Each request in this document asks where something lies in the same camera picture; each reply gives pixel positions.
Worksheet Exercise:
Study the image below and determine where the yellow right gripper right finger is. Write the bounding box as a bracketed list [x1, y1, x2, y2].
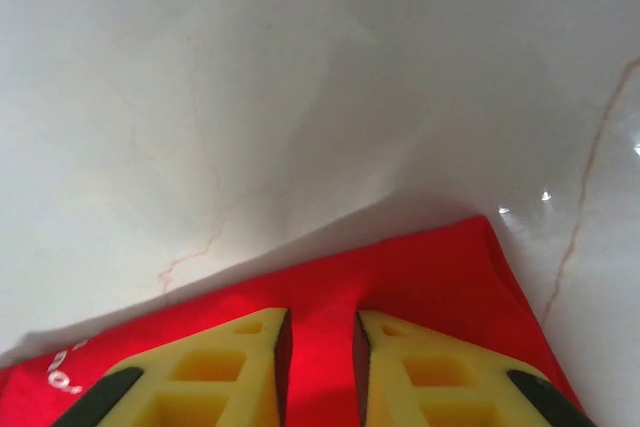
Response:
[352, 310, 556, 427]

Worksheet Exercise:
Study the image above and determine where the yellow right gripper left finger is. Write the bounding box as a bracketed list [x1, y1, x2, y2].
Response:
[99, 307, 293, 427]

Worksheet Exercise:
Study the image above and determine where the red printed t-shirt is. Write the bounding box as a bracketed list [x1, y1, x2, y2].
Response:
[0, 215, 587, 427]

